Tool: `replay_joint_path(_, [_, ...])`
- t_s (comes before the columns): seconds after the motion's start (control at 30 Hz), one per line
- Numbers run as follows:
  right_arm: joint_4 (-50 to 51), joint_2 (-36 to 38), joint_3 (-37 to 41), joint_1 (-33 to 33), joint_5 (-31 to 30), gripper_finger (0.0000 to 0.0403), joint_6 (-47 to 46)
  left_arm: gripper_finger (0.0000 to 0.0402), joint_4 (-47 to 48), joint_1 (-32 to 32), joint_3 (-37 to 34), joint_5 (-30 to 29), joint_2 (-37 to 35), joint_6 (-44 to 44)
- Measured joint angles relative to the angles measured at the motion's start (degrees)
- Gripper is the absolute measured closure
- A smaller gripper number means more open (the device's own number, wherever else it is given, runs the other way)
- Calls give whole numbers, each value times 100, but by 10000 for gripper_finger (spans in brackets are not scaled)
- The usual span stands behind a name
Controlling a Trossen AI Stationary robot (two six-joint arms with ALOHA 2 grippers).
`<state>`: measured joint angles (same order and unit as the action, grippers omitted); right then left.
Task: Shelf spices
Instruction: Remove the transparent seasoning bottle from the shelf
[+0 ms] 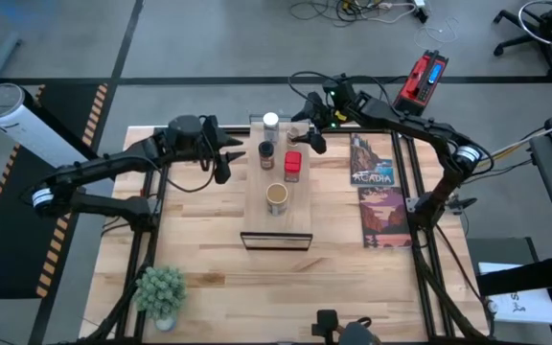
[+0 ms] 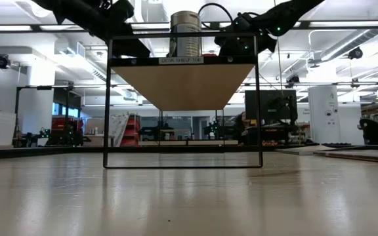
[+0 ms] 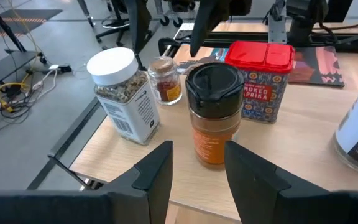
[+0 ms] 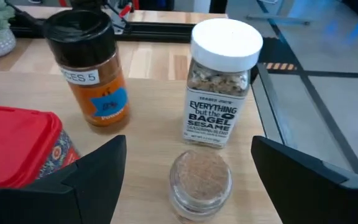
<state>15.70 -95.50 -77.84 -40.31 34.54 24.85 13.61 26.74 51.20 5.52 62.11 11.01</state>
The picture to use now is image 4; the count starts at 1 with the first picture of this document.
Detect black aluminium rig frame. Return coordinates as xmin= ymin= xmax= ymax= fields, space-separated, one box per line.
xmin=9 ymin=14 xmax=195 ymax=44

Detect orange spice bottle black lid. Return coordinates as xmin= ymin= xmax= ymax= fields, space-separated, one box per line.
xmin=43 ymin=8 xmax=131 ymax=128

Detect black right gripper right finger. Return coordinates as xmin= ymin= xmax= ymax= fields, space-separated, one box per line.
xmin=250 ymin=135 xmax=358 ymax=224

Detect bagel seasoning jar white lid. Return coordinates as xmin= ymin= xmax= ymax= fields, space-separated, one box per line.
xmin=182 ymin=17 xmax=264 ymax=149

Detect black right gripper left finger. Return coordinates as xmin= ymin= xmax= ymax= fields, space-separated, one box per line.
xmin=0 ymin=134 xmax=127 ymax=224

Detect wooden desk shelf black frame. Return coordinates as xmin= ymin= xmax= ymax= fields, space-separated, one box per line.
xmin=0 ymin=64 xmax=285 ymax=224

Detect black mat hazard stripes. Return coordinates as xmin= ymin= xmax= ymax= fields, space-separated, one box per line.
xmin=258 ymin=36 xmax=298 ymax=72

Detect red-lidded patterned spice tin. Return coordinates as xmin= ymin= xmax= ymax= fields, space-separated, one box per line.
xmin=0 ymin=104 xmax=81 ymax=190

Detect grey metal furniture leg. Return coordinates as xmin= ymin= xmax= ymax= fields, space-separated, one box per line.
xmin=246 ymin=12 xmax=311 ymax=26

